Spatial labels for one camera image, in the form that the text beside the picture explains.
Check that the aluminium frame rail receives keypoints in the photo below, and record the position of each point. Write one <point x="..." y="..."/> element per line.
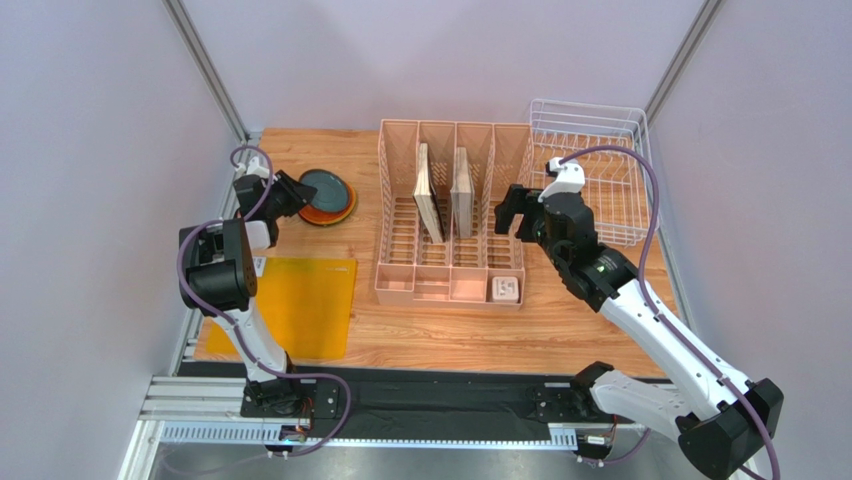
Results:
<point x="191" y="37"/>

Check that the white label sticker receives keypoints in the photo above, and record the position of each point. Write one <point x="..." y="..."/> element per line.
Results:
<point x="259" y="263"/>

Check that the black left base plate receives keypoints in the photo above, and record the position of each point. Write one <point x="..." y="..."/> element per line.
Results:
<point x="305" y="398"/>

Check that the pink plastic file organizer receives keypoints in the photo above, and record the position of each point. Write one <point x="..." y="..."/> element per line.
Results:
<point x="411" y="270"/>

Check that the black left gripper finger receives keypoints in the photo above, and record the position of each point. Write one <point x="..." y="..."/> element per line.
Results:
<point x="294" y="190"/>
<point x="285" y="206"/>

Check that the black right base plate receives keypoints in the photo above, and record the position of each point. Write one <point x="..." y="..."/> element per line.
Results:
<point x="563" y="402"/>

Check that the dark grey plate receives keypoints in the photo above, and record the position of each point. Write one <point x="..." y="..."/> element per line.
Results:
<point x="332" y="194"/>

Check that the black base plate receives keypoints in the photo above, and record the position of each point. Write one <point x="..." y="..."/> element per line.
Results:
<point x="563" y="402"/>
<point x="305" y="398"/>

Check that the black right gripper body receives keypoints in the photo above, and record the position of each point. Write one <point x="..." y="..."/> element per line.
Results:
<point x="525" y="217"/>

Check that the dark navy book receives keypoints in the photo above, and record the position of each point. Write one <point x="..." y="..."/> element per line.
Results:
<point x="425" y="197"/>

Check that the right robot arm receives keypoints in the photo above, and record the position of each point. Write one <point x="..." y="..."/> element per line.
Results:
<point x="718" y="417"/>

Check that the white wire dish rack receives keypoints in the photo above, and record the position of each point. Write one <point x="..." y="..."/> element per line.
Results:
<point x="614" y="187"/>

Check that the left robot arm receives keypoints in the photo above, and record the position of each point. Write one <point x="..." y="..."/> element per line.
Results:
<point x="217" y="276"/>

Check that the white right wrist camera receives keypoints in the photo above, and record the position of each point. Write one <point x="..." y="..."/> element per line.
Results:
<point x="568" y="177"/>

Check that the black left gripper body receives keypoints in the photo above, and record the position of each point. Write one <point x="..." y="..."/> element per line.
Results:
<point x="275" y="193"/>

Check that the orange plate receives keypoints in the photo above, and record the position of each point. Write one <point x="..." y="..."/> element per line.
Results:
<point x="315" y="217"/>

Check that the white power adapter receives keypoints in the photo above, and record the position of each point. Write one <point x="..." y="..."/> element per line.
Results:
<point x="505" y="290"/>

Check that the yellow acrylic sheet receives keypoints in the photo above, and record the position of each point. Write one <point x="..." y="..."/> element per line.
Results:
<point x="307" y="305"/>

